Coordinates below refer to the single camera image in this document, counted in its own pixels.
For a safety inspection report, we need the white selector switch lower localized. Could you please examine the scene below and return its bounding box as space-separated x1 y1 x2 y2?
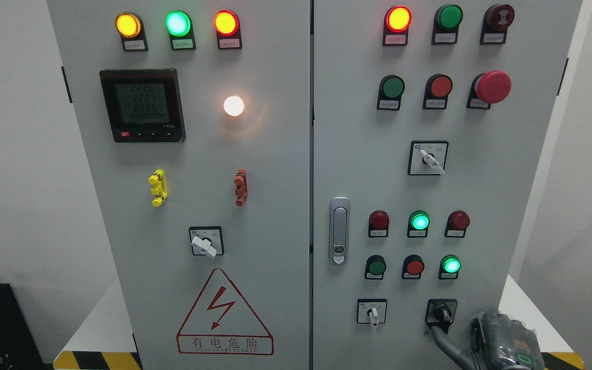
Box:
356 299 387 326

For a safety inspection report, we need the grey right cabinet door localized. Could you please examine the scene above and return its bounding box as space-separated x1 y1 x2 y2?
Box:
312 1 582 369

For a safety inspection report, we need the dark red indicator light right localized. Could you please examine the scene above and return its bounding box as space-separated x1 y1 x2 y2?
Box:
445 210 471 237

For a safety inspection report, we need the yellow terminal connector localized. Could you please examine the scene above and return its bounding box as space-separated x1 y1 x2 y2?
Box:
148 169 168 208

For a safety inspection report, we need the white platform with hazard stripes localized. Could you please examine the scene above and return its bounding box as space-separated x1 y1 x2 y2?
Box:
48 276 585 369

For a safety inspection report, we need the black rotary knob switch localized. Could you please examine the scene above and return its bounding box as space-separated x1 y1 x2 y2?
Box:
425 299 458 334

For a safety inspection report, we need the red push button lower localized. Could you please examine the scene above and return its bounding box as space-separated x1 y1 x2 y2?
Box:
401 254 425 280

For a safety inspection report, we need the red electrical hazard warning sticker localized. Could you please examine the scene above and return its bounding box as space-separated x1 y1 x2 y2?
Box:
176 268 273 356

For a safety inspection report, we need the red lit indicator right door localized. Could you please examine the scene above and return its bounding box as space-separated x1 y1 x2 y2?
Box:
382 5 413 46

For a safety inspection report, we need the green indicator light top left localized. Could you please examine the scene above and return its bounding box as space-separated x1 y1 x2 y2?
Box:
164 10 196 50

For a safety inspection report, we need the yellow indicator light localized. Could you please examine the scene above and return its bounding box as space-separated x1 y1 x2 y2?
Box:
115 12 148 52

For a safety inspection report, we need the red terminal connector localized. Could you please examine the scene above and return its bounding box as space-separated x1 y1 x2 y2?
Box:
233 169 248 207

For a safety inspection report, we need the red emergency stop mushroom button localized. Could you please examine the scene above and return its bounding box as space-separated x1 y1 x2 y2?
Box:
467 70 512 110

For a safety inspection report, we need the green lit button lower right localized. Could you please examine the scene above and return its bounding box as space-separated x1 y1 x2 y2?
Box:
438 254 462 280

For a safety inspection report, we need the silver door lock handle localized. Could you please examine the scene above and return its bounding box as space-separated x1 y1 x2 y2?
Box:
329 197 350 266

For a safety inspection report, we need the white selector switch upper right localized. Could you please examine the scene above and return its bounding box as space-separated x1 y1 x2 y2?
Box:
408 140 449 176

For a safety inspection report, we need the red push button second row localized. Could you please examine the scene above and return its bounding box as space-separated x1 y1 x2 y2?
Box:
422 73 453 110

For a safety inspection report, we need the black digital power meter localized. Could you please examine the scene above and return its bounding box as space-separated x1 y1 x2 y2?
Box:
99 68 187 143

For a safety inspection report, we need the white glowing indicator light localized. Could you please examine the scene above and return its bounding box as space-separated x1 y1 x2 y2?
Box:
223 95 245 117

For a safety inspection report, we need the green push button second row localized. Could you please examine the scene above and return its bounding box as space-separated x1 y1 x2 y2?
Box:
376 75 405 112

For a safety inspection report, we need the dark red indicator light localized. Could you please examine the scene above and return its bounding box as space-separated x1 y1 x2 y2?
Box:
368 210 390 237
445 210 471 237

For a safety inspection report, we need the grey cabinet door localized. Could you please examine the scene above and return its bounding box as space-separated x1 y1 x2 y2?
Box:
48 1 310 369
312 1 582 369

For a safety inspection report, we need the red indicator light top left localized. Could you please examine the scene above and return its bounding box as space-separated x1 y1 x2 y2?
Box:
213 9 242 50

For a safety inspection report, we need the dark red indicator light left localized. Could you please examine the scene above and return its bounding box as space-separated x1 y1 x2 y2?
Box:
368 210 390 237

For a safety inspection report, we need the white selector switch left door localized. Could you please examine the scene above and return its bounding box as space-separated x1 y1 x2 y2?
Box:
189 226 224 258

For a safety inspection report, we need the grey left cabinet door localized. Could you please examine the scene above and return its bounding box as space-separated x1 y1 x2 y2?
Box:
48 1 310 369

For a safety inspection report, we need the green button top right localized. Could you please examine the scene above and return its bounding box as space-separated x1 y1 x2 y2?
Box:
431 3 464 45

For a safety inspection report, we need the white selector switch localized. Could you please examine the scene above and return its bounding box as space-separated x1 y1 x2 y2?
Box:
408 140 449 176
356 299 387 326

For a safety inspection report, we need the green lit indicator middle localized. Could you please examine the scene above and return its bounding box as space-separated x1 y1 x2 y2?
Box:
407 210 430 237

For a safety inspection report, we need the green push button lower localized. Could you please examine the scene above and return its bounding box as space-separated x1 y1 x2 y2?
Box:
364 255 387 280

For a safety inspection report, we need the dark red buzzer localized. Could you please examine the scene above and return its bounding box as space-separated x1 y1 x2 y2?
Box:
479 4 515 45

